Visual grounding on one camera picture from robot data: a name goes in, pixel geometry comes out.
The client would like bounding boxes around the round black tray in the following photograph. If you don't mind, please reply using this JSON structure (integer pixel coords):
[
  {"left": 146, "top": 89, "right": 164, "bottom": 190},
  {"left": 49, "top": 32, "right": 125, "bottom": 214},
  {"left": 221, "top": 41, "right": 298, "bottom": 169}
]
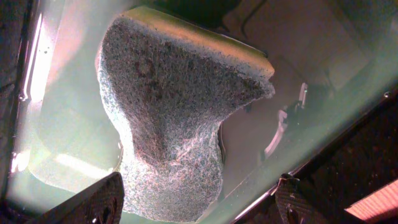
[{"left": 0, "top": 0, "right": 398, "bottom": 224}]

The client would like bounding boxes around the green scouring sponge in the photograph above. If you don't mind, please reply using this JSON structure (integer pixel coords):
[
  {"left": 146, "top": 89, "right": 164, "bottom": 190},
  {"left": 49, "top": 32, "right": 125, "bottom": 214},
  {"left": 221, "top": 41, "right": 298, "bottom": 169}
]
[{"left": 97, "top": 6, "right": 275, "bottom": 222}]

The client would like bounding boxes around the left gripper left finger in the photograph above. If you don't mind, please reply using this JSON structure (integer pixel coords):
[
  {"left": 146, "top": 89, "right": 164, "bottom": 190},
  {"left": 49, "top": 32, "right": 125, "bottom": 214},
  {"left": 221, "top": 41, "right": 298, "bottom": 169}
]
[{"left": 27, "top": 172, "right": 124, "bottom": 224}]

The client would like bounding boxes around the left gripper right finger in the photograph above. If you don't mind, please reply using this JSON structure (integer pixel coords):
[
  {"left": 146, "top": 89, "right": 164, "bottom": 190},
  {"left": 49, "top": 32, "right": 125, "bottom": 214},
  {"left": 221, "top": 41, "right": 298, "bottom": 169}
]
[{"left": 274, "top": 174, "right": 328, "bottom": 224}]

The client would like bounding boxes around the mint green plate top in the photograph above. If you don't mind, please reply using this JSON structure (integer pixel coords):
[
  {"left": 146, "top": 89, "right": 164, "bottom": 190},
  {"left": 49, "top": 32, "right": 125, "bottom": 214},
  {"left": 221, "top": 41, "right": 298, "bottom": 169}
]
[{"left": 4, "top": 0, "right": 398, "bottom": 224}]

